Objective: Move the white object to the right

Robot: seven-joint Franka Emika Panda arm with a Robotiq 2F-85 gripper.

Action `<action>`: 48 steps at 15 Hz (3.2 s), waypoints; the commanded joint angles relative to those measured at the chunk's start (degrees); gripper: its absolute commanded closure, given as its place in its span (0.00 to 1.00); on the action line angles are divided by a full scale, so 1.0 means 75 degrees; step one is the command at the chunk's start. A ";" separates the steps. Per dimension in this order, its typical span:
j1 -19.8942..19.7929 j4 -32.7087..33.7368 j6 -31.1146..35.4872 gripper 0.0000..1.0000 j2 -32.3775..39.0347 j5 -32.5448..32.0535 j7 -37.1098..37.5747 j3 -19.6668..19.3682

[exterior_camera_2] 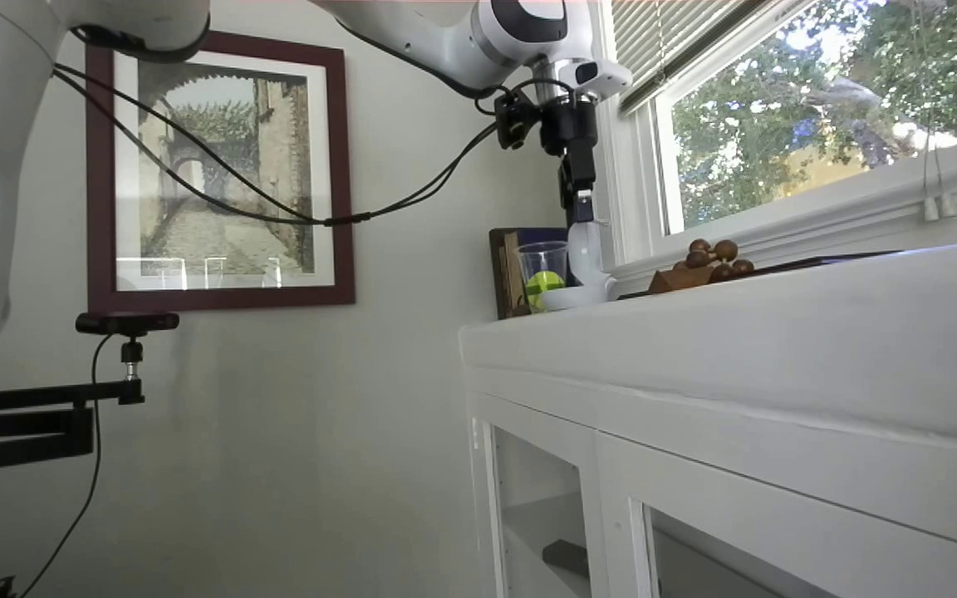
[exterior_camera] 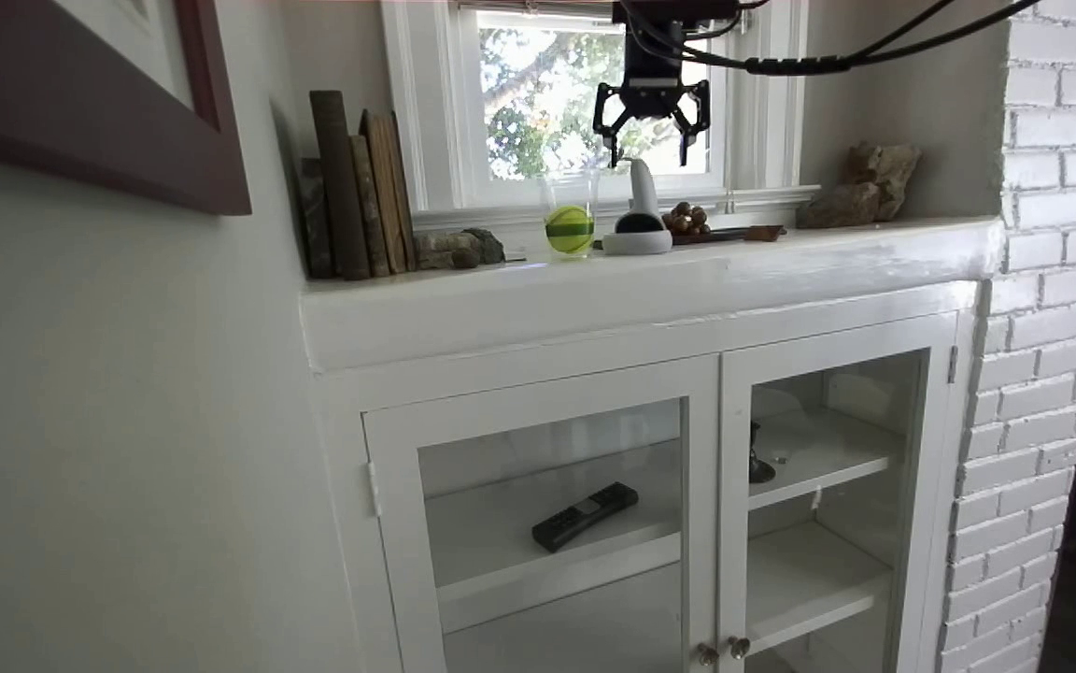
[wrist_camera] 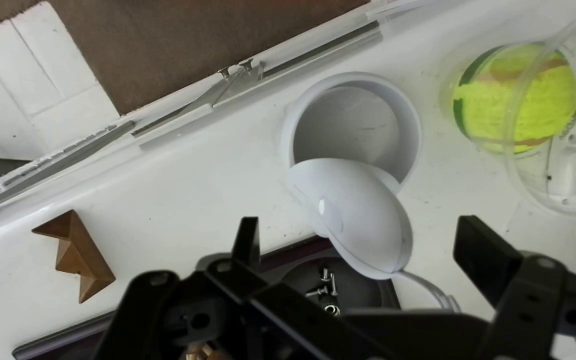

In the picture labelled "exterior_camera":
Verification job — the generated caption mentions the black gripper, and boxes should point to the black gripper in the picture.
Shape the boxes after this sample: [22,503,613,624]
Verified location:
[591,17,714,170]

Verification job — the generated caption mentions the clear drinking glass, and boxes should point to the clear drinking glass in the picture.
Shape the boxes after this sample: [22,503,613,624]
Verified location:
[537,165,603,266]

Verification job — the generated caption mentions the green ball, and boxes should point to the green ball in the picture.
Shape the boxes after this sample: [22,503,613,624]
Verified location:
[541,200,600,261]

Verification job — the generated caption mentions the dark flat tray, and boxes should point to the dark flat tray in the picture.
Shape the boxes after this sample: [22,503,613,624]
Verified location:
[664,219,793,248]

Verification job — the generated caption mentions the window blind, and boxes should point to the window blind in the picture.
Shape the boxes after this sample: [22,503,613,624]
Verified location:
[449,0,626,23]

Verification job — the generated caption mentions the white built-in cabinet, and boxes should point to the white built-in cabinet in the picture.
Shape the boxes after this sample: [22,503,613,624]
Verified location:
[294,213,1009,673]

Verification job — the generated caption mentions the large tan rock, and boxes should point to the large tan rock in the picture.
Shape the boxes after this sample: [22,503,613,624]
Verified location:
[795,138,927,233]

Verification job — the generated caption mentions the white framed window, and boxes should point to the white framed window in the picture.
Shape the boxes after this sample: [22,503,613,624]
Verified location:
[377,0,814,236]

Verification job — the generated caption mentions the small grey brown rock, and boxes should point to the small grey brown rock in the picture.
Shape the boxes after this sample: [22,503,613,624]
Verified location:
[415,224,509,271]

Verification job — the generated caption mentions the white glass cabinet door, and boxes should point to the white glass cabinet door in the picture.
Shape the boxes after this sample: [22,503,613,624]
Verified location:
[363,351,724,673]
[717,309,964,673]

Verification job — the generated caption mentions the mottled brown book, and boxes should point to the mottled brown book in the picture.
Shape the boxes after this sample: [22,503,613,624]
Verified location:
[348,125,393,281]

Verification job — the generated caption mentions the short dark grey book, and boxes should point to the short dark grey book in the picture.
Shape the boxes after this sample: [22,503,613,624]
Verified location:
[292,153,339,281]

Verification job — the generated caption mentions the black remote control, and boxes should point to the black remote control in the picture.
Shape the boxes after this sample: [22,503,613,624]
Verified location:
[531,477,644,557]

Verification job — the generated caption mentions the dark red framed picture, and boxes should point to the dark red framed picture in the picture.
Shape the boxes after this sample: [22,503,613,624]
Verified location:
[0,0,255,215]

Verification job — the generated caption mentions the white brick fireplace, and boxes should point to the white brick fireplace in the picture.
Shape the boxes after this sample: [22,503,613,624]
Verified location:
[935,0,1076,673]

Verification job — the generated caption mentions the black cable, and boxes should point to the black cable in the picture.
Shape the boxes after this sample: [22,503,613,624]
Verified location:
[626,0,1042,79]
[684,0,957,66]

